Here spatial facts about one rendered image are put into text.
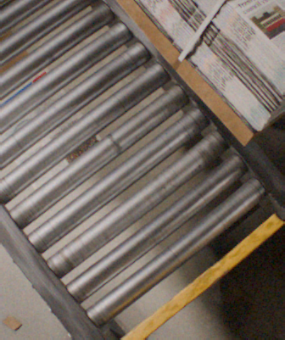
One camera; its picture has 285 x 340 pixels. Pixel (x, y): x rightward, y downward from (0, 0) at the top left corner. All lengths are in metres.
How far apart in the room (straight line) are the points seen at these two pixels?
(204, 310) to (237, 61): 1.18
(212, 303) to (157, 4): 1.19
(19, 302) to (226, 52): 1.27
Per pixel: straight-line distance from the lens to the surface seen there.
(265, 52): 1.03
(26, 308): 2.11
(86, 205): 1.31
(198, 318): 2.10
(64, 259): 1.30
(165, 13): 1.16
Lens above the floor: 2.09
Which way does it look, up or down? 75 degrees down
